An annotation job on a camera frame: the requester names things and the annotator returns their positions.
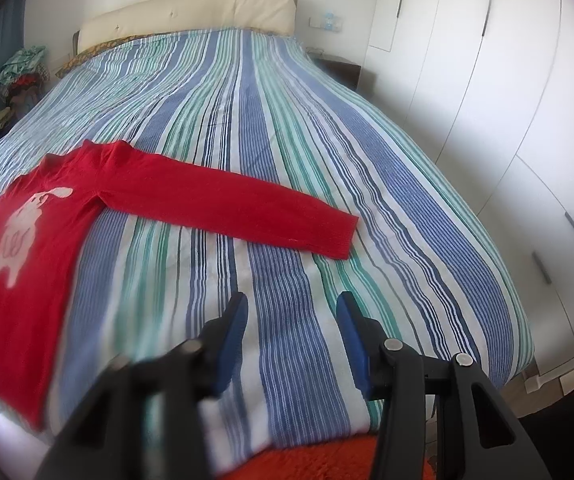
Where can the white wardrobe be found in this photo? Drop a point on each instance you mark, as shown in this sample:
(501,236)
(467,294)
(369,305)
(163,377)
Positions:
(492,85)

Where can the cream padded headboard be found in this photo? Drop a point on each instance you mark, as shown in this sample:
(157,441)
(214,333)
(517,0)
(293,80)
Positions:
(192,15)

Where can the striped bedspread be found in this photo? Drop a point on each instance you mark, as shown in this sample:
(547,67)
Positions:
(292,160)

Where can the red sweater with white print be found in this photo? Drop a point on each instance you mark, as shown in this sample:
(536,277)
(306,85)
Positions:
(167,180)

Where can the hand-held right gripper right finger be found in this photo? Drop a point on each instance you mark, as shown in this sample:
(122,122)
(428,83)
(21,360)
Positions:
(352,340)

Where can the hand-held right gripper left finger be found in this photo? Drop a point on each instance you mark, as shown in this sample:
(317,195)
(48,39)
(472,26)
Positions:
(232,340)

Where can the pile of clothes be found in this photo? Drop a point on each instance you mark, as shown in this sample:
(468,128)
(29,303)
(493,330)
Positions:
(22,75)

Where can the dark wooden nightstand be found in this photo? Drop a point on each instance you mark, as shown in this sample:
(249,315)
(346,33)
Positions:
(339,72)

